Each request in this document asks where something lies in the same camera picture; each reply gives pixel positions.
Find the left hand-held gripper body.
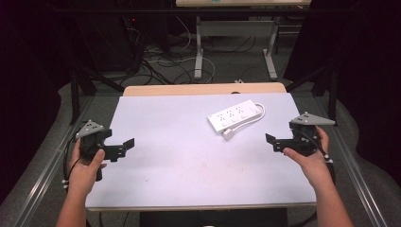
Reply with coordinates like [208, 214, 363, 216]
[75, 119, 127, 183]

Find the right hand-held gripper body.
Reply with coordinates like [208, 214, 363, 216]
[272, 112, 337, 157]

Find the white power strip cable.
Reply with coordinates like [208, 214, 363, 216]
[231, 102, 267, 132]

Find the white power strip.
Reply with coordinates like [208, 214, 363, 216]
[206, 99, 263, 135]

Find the person's right hand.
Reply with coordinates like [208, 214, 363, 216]
[282, 126, 334, 191]

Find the person's left hand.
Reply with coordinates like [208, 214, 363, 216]
[67, 139, 108, 197]

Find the black metal stand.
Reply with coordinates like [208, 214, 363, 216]
[69, 67, 126, 126]
[284, 64, 340, 122]

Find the white table mat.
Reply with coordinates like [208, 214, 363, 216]
[85, 92, 317, 209]

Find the wooden table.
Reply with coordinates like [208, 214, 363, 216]
[85, 81, 317, 212]

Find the black curtain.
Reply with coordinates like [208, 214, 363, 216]
[0, 0, 79, 206]
[283, 0, 401, 187]

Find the black cabinet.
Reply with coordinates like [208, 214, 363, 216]
[74, 10, 145, 74]

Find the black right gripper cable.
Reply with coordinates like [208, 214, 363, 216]
[299, 130, 337, 185]

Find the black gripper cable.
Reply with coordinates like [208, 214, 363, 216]
[299, 130, 337, 185]
[61, 133, 81, 193]

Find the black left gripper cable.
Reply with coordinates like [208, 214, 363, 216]
[61, 133, 81, 193]

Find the aluminium rail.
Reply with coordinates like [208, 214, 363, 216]
[11, 95, 95, 227]
[316, 95, 390, 227]

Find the bundle of floor cables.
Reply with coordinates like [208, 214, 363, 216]
[124, 15, 258, 86]

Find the white metal desk frame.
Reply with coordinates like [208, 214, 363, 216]
[193, 15, 281, 81]

